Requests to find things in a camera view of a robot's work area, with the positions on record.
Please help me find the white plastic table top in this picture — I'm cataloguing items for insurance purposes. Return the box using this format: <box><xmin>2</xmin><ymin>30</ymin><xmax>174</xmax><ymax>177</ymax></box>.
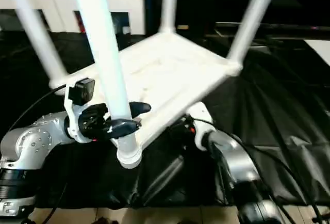
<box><xmin>48</xmin><ymin>31</ymin><xmax>243</xmax><ymax>170</ymax></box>

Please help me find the white plastic table leg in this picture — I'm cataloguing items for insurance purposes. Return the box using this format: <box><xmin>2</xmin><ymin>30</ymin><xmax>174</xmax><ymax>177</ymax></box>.
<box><xmin>69</xmin><ymin>0</ymin><xmax>141</xmax><ymax>157</ymax></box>
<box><xmin>226</xmin><ymin>0</ymin><xmax>282</xmax><ymax>65</ymax></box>
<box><xmin>158</xmin><ymin>0</ymin><xmax>179</xmax><ymax>34</ymax></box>
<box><xmin>7</xmin><ymin>0</ymin><xmax>68</xmax><ymax>87</ymax></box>

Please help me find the black plastic mat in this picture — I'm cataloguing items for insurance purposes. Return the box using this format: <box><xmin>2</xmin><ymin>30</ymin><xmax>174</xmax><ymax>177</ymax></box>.
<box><xmin>0</xmin><ymin>25</ymin><xmax>330</xmax><ymax>208</ymax></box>

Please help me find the white cabinet with glass doors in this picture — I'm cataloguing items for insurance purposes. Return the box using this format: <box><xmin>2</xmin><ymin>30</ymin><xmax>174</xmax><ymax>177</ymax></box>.
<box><xmin>0</xmin><ymin>0</ymin><xmax>145</xmax><ymax>35</ymax></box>

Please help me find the white flat board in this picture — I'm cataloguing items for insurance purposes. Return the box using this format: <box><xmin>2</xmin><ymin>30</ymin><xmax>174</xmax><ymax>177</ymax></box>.
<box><xmin>305</xmin><ymin>39</ymin><xmax>330</xmax><ymax>67</ymax></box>

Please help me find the black metal stand frame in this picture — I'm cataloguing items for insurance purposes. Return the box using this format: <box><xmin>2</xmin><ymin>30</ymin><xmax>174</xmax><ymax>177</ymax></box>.
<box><xmin>311</xmin><ymin>210</ymin><xmax>330</xmax><ymax>224</ymax></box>

